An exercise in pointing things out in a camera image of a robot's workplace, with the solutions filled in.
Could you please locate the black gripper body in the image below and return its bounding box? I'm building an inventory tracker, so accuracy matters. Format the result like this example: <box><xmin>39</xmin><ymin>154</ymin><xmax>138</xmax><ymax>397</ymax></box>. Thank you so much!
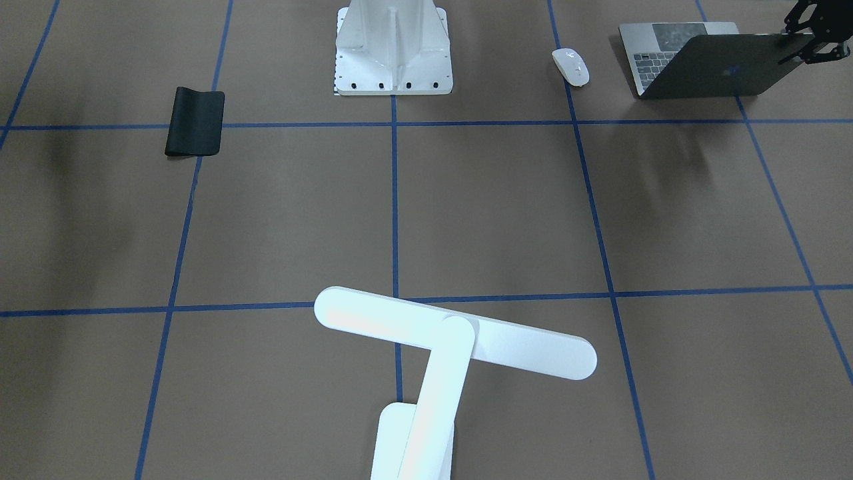
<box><xmin>783</xmin><ymin>1</ymin><xmax>842</xmax><ymax>45</ymax></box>

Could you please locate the grey laptop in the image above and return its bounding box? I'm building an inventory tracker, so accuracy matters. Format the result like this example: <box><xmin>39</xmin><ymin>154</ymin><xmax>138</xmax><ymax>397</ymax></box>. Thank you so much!
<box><xmin>619</xmin><ymin>22</ymin><xmax>813</xmax><ymax>100</ymax></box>

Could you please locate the black mouse pad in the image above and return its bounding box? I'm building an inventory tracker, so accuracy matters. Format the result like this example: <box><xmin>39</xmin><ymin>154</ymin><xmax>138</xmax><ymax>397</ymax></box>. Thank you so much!
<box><xmin>164</xmin><ymin>86</ymin><xmax>225</xmax><ymax>157</ymax></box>

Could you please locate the white computer mouse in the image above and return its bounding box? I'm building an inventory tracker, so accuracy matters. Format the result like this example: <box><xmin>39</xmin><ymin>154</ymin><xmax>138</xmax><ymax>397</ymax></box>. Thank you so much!
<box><xmin>551</xmin><ymin>48</ymin><xmax>590</xmax><ymax>87</ymax></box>

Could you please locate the white camera post with base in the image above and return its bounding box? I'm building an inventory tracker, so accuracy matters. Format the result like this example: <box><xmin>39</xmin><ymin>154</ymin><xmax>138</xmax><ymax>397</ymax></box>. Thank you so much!
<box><xmin>333</xmin><ymin>1</ymin><xmax>454</xmax><ymax>95</ymax></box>

